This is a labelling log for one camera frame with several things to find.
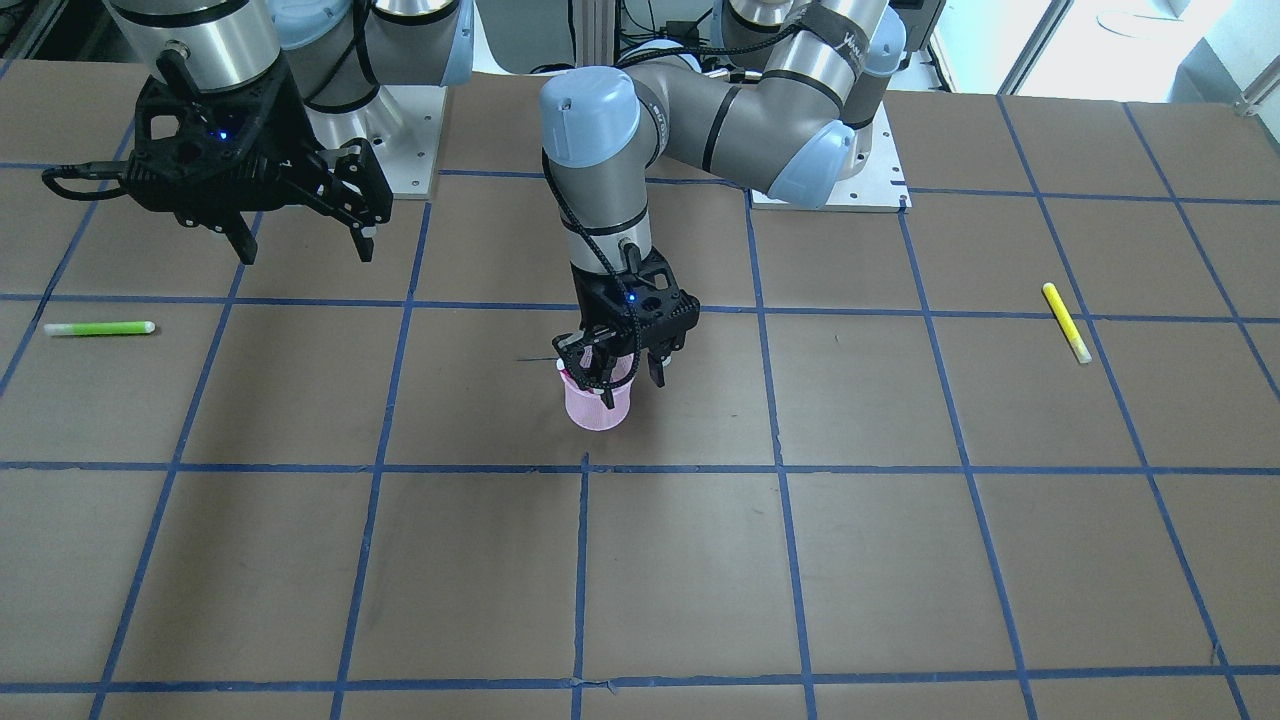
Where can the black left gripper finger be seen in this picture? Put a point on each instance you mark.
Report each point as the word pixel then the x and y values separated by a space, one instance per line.
pixel 657 360
pixel 592 361

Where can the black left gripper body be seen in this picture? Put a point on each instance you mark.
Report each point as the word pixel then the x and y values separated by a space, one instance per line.
pixel 586 318

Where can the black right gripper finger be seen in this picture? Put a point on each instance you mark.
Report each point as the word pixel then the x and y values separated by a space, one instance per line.
pixel 230 224
pixel 349 185

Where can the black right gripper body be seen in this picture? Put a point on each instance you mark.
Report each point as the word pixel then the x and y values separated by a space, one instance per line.
pixel 283 160

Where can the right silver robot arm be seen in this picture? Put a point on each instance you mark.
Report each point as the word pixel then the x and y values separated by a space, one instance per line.
pixel 340 52

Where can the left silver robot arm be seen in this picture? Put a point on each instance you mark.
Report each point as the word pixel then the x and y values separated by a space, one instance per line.
pixel 792 135

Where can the pink mesh cup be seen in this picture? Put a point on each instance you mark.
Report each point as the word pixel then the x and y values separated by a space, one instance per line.
pixel 587 408

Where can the green highlighter pen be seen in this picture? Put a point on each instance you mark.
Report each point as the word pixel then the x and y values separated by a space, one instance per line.
pixel 98 329

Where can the yellow highlighter pen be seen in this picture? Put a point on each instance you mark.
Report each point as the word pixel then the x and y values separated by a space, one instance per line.
pixel 1066 322

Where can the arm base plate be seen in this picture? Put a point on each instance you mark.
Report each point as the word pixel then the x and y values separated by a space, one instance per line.
pixel 404 125
pixel 877 184

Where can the aluminium frame post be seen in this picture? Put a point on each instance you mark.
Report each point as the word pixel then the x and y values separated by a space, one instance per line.
pixel 593 32

